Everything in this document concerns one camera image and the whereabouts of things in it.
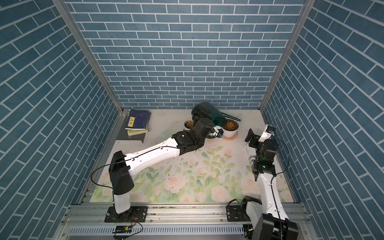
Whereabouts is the green-edged lower book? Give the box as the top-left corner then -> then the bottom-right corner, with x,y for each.
127,128 -> 148,136

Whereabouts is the white flat box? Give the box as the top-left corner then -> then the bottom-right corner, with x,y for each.
245,144 -> 256,165

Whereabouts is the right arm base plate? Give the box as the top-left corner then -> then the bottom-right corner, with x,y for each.
226,205 -> 250,222

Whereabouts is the cream wavy flower pot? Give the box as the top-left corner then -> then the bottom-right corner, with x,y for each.
184,118 -> 195,131

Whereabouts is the floral table mat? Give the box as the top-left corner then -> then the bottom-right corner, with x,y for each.
89,131 -> 293,204

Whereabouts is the red-orange succulent plant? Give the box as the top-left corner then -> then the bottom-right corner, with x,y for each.
223,119 -> 239,132

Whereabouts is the dark green watering can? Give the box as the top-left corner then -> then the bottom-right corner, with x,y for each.
191,102 -> 241,127

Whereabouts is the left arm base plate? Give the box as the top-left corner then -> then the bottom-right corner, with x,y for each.
104,206 -> 148,223

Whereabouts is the white plastic flower pot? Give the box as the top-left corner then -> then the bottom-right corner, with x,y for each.
222,119 -> 240,139

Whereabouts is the small green circuit board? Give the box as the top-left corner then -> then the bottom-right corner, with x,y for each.
113,226 -> 133,235

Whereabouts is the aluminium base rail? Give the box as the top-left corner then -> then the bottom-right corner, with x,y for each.
53,202 -> 310,238

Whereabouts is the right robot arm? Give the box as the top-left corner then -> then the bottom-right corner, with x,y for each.
242,125 -> 299,240

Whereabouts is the pink pot saucer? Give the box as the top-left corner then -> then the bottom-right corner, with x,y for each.
222,133 -> 238,141

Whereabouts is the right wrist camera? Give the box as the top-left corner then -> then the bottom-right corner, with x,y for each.
259,125 -> 276,143

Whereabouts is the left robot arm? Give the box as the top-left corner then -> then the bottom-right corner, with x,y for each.
109,118 -> 224,215

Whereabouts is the dark blue book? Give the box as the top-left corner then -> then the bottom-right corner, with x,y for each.
125,109 -> 150,130

